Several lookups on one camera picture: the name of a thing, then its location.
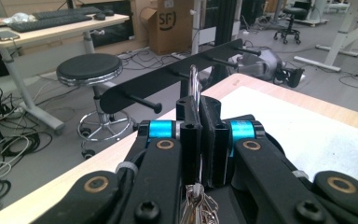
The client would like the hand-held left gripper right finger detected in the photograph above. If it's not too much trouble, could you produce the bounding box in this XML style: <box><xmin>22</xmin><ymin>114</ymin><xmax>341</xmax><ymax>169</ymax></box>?
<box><xmin>200</xmin><ymin>95</ymin><xmax>265</xmax><ymax>188</ymax></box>

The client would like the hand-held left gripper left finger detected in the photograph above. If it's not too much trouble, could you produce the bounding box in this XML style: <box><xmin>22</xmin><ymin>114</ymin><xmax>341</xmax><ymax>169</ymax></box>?
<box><xmin>138</xmin><ymin>95</ymin><xmax>203</xmax><ymax>186</ymax></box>

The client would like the silver key bunch with ring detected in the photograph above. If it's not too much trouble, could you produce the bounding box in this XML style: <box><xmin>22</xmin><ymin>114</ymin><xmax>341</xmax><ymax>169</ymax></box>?
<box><xmin>180</xmin><ymin>64</ymin><xmax>220</xmax><ymax>224</ymax></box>

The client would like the black hook rack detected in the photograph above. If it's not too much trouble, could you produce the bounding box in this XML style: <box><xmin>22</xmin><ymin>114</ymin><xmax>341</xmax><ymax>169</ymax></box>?
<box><xmin>99</xmin><ymin>37</ymin><xmax>262</xmax><ymax>115</ymax></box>

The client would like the white table mat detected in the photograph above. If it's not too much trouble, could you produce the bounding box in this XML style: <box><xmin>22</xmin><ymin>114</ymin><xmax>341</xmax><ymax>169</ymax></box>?
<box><xmin>220</xmin><ymin>86</ymin><xmax>358</xmax><ymax>194</ymax></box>

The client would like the grey black floor machine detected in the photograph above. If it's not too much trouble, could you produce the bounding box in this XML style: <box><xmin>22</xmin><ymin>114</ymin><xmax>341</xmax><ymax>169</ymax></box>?
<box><xmin>236</xmin><ymin>46</ymin><xmax>306</xmax><ymax>88</ymax></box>

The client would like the brown cardboard box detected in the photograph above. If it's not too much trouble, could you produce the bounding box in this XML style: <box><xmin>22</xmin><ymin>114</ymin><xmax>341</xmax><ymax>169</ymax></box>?
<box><xmin>139</xmin><ymin>0</ymin><xmax>197</xmax><ymax>56</ymax></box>

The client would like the black chrome round stool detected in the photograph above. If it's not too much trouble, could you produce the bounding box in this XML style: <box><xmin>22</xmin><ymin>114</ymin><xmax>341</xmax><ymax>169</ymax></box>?
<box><xmin>55</xmin><ymin>52</ymin><xmax>134</xmax><ymax>160</ymax></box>

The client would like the black wheeled office stool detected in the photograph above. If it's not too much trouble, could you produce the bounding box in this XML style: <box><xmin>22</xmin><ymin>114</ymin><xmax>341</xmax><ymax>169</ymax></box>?
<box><xmin>273</xmin><ymin>7</ymin><xmax>309</xmax><ymax>45</ymax></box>

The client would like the wooden desk with white legs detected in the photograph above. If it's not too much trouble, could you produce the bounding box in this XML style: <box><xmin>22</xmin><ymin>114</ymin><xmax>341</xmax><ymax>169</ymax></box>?
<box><xmin>0</xmin><ymin>13</ymin><xmax>130</xmax><ymax>134</ymax></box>

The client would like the black keyboard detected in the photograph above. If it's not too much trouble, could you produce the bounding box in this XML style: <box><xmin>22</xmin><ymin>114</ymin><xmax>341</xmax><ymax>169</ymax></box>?
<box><xmin>32</xmin><ymin>7</ymin><xmax>103</xmax><ymax>21</ymax></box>
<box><xmin>8</xmin><ymin>13</ymin><xmax>92</xmax><ymax>33</ymax></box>

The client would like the clear plastic bag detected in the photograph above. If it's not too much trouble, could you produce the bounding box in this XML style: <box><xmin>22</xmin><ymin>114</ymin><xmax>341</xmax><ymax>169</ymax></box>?
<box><xmin>3</xmin><ymin>12</ymin><xmax>38</xmax><ymax>25</ymax></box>

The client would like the smartphone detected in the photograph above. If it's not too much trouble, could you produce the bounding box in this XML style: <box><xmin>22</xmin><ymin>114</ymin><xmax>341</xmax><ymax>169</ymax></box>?
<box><xmin>0</xmin><ymin>30</ymin><xmax>21</xmax><ymax>42</ymax></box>

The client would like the white desk frame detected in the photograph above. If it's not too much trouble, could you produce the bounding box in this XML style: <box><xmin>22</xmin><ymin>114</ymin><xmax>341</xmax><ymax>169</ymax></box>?
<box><xmin>293</xmin><ymin>0</ymin><xmax>358</xmax><ymax>73</ymax></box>

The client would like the tangle of floor cables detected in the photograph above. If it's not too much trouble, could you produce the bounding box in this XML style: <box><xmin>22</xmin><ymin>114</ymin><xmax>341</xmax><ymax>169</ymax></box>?
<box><xmin>0</xmin><ymin>102</ymin><xmax>54</xmax><ymax>216</ymax></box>

